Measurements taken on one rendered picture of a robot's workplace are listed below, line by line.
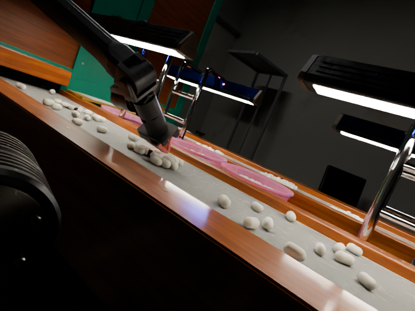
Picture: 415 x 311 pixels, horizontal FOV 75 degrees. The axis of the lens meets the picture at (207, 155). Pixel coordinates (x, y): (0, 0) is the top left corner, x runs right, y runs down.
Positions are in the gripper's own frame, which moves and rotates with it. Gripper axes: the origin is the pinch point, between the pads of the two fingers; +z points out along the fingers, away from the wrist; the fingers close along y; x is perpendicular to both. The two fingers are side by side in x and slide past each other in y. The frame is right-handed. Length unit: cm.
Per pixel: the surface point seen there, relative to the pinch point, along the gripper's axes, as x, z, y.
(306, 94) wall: -235, 163, 49
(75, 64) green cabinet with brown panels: -19, 4, 84
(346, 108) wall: -222, 156, -2
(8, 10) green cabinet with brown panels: -8, -26, 86
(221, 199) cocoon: 8.3, -9.7, -27.5
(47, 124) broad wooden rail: 19.6, -25.0, 5.1
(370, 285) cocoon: 8, -9, -55
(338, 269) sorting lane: 7, -7, -51
